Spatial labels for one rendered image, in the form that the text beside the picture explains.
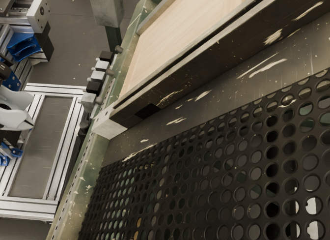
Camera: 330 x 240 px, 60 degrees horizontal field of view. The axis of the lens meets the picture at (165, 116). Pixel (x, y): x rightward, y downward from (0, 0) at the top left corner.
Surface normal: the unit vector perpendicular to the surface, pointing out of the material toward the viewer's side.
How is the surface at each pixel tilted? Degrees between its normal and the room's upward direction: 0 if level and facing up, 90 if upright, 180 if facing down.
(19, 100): 81
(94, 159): 37
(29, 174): 0
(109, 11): 90
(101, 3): 90
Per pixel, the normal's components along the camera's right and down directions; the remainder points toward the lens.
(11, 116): 0.04, 0.83
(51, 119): 0.00, -0.53
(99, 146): 0.59, -0.33
